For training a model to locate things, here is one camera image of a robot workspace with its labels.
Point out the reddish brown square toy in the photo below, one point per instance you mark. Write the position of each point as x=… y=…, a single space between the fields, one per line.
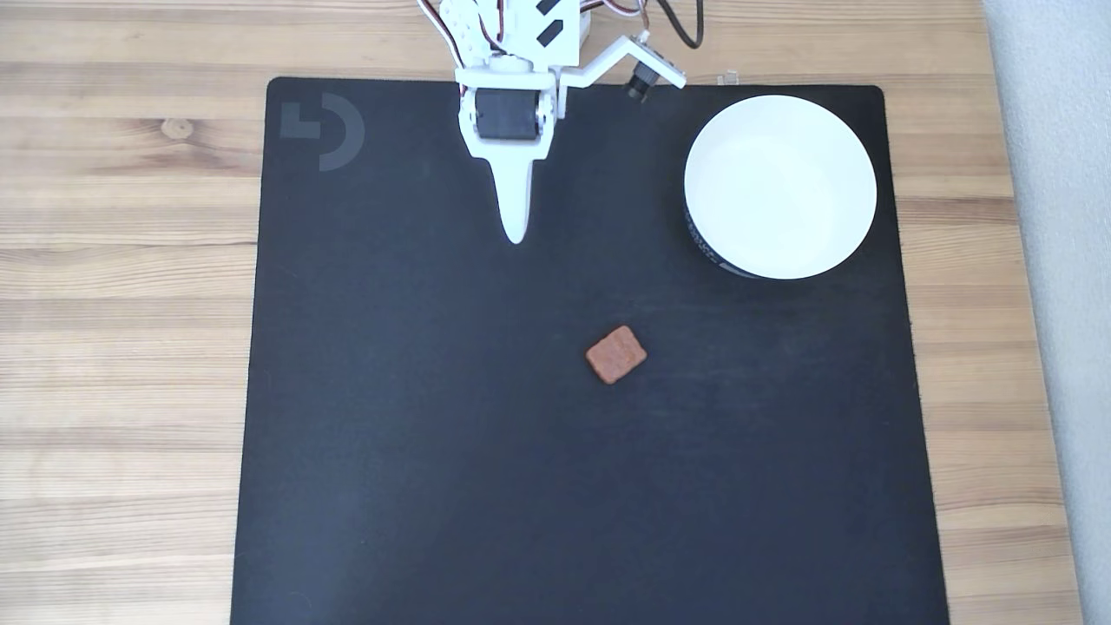
x=616 y=354

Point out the black mouse pad mat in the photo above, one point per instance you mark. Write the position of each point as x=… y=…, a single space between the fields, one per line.
x=521 y=477

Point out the black camera on white bracket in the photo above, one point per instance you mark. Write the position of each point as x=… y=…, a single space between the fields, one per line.
x=660 y=68

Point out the small clear plastic piece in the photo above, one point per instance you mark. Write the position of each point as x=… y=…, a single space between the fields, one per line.
x=727 y=78

